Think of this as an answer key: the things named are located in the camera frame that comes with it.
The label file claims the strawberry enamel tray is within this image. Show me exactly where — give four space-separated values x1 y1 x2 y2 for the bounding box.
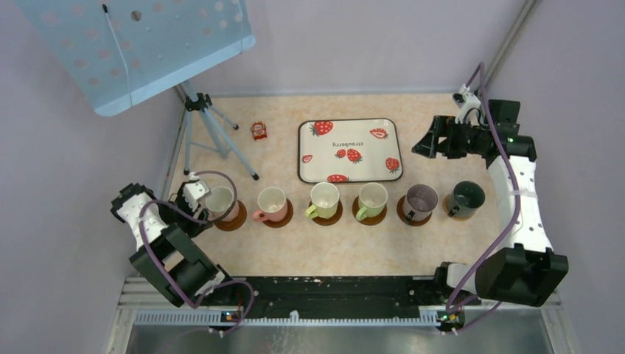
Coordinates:
297 118 404 184

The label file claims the pale pink mug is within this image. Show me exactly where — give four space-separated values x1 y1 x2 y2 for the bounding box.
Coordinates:
204 186 240 222

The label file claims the woven rattan coaster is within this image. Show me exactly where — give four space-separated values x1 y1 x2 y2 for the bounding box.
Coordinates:
442 193 478 221

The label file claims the yellow green mug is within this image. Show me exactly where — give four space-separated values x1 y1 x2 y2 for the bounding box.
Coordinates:
305 182 340 219

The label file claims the small red toy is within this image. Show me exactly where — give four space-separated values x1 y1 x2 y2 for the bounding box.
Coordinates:
251 122 268 141

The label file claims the white cable duct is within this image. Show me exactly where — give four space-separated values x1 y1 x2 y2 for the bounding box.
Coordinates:
134 310 440 327

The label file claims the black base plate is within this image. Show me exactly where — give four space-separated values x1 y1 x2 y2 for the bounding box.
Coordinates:
201 276 452 319

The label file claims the light green mug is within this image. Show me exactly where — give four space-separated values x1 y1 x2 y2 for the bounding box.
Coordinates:
355 182 388 221

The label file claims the light blue tripod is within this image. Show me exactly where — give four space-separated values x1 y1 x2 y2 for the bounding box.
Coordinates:
175 80 259 181

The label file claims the brown wooden coaster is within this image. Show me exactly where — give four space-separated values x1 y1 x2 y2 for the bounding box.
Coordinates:
262 198 294 229
307 201 343 226
352 197 388 226
214 201 247 232
397 195 432 227

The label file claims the purple mug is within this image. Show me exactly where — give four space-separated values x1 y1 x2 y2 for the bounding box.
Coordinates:
403 184 439 221

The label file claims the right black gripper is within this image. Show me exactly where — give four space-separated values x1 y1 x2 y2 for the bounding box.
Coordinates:
411 115 489 159

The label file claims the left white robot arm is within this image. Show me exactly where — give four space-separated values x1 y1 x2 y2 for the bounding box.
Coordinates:
111 181 237 307

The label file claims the salmon pink mug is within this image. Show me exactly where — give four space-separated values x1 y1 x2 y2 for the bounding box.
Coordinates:
252 187 287 222

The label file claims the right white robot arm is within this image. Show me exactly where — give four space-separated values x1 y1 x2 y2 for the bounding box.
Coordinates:
412 100 569 307

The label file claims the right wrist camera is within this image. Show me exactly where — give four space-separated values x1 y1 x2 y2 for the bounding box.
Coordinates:
452 84 483 124

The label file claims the dark green mug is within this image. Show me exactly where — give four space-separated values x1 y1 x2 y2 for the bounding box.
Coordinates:
444 181 486 221

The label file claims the blue perforated board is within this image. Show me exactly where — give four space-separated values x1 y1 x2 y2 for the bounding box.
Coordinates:
18 0 256 117

